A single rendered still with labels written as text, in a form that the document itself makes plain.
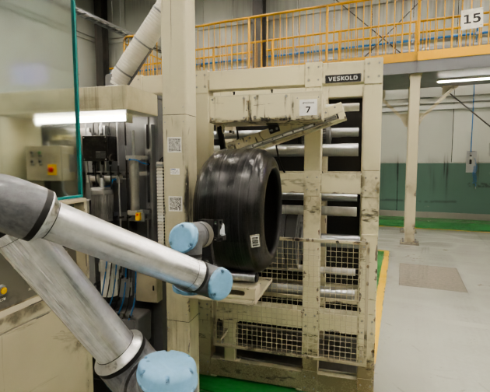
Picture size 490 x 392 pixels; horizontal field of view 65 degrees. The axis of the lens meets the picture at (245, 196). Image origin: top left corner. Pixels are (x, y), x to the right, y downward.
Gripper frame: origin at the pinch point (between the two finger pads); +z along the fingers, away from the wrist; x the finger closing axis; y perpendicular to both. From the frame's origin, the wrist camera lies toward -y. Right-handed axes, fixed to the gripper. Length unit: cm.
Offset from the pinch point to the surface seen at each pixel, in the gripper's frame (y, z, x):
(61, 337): -44, -12, 64
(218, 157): 34.1, 18.9, 9.4
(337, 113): 63, 63, -41
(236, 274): -19.2, 24.9, 0.7
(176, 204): 12.0, 28.8, 33.9
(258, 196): 16.6, 11.9, -11.8
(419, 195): 54, 930, -211
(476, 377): -96, 146, -130
